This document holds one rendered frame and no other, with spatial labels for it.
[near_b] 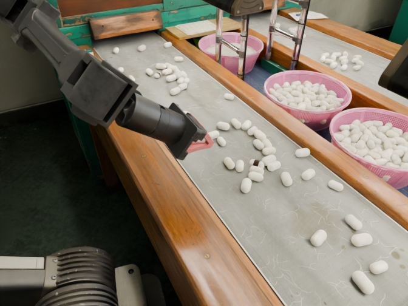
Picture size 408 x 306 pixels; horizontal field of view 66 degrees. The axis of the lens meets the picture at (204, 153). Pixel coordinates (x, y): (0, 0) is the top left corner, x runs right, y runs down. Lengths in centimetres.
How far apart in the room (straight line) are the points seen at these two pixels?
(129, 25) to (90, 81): 98
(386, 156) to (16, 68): 211
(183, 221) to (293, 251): 21
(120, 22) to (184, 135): 94
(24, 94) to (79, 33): 110
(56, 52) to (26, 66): 179
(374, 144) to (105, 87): 69
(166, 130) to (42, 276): 29
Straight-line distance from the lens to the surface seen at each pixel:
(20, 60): 235
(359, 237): 65
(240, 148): 80
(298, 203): 69
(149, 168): 71
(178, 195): 65
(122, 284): 89
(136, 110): 48
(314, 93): 109
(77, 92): 46
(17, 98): 245
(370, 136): 96
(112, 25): 140
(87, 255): 57
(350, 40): 156
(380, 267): 63
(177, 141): 54
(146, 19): 144
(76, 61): 50
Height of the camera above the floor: 124
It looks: 40 degrees down
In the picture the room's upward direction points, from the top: straight up
